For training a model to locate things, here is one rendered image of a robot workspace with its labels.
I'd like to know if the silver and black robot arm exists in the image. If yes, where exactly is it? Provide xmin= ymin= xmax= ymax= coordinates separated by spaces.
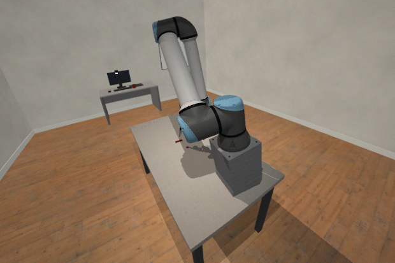
xmin=152 ymin=17 xmax=250 ymax=152

